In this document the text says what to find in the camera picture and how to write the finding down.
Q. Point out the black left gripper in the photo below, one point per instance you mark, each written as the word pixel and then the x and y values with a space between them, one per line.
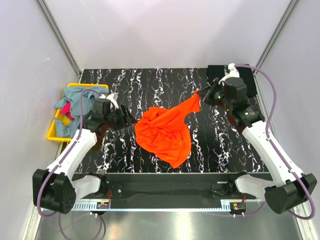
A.
pixel 129 120

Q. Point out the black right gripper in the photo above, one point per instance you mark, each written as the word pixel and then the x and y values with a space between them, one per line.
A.
pixel 213 87

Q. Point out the orange t-shirt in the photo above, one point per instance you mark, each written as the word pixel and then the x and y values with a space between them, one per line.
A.
pixel 163 131

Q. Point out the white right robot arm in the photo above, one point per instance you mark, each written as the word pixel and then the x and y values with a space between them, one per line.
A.
pixel 289 186

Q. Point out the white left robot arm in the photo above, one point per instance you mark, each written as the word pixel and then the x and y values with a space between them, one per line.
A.
pixel 54 188

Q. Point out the folded black t-shirt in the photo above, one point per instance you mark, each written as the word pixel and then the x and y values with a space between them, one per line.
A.
pixel 219 71

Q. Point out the grey-blue crumpled t-shirt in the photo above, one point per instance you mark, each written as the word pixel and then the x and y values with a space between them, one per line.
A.
pixel 82 100

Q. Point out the pink crumpled garment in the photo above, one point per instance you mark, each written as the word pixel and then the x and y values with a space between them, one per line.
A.
pixel 66 110

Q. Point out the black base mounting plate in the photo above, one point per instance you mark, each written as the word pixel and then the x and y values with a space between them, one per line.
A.
pixel 173 187

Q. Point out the yellow plastic bin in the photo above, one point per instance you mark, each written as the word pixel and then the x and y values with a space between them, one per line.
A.
pixel 52 131

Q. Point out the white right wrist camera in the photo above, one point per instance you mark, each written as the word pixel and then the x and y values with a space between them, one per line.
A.
pixel 230 72

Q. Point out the aluminium frame rail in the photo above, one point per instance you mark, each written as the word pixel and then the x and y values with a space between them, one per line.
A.
pixel 117 205

